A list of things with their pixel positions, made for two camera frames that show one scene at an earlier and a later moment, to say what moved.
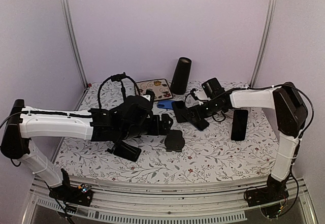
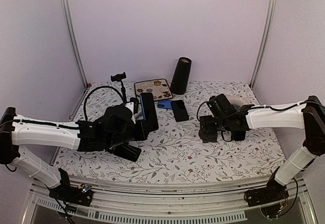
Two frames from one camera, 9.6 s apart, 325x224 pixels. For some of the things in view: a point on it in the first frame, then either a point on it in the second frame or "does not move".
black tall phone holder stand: (118, 77) does not move
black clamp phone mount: (124, 150) does not move
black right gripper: (191, 110) → (210, 127)
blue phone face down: (165, 104) does not move
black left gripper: (156, 130) → (141, 136)
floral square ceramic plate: (160, 88) does not move
